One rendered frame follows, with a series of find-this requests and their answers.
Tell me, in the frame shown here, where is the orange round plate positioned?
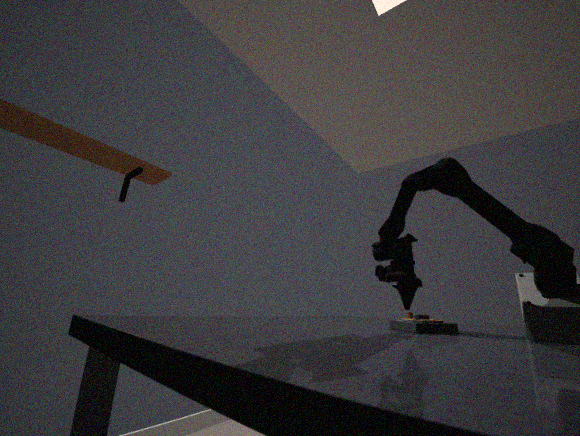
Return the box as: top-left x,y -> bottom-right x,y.
401,312 -> 443,323

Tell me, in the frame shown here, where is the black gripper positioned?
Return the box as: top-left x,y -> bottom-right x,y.
385,255 -> 422,310

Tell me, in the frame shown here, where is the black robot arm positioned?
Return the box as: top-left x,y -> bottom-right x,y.
371,157 -> 580,298

